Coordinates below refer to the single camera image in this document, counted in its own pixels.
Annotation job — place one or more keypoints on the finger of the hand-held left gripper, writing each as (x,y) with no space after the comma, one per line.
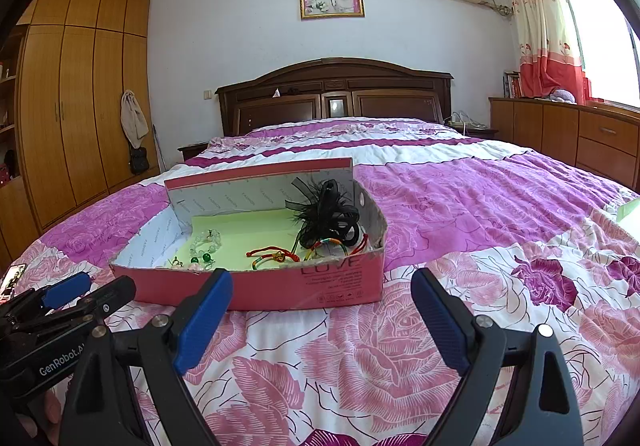
(112,295)
(65,289)

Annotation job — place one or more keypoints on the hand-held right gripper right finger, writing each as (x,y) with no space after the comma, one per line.
(440,321)

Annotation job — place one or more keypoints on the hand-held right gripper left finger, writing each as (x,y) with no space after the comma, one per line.
(205,321)

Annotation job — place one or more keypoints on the translucent pink hair clip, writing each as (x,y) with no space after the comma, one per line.
(196,267)

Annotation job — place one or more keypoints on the black and gold brooch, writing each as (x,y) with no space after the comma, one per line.
(176,263)

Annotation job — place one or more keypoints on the green bead earring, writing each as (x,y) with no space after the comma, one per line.
(203,256)

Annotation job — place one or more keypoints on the pink cardboard box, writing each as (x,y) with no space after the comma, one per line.
(280,287)

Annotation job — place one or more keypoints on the person's left hand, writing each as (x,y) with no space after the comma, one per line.
(50,413)

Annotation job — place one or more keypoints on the black framed phone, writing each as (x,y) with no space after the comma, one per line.
(12,282)

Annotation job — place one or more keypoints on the light green paper sheet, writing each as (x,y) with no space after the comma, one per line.
(250,231)

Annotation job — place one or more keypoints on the bed with floral cover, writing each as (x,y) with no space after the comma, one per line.
(450,206)

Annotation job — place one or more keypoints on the black hanging bag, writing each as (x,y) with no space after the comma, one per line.
(139,160)

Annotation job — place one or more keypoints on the black feather hair accessory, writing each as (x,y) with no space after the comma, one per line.
(325,211)

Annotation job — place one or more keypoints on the dark wooden nightstand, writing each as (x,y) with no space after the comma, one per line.
(192,151)
(480,132)

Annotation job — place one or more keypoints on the beige cloth bag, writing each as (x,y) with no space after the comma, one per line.
(134,118)

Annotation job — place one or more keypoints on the brown wooden wardrobe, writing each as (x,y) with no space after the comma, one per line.
(75,101)

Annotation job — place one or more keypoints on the brown wooden low cabinet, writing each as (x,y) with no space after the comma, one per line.
(560,136)

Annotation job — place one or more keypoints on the dark wooden headboard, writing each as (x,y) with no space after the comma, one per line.
(390,101)

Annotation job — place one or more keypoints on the row of books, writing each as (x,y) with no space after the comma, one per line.
(512,85)

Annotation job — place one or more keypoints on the soft plush toy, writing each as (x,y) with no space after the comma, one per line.
(562,96)

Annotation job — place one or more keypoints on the cream and red curtain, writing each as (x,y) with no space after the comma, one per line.
(540,26)

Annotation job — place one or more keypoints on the air conditioner pipe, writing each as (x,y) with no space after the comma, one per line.
(502,8)

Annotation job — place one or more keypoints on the window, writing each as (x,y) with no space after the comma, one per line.
(610,36)

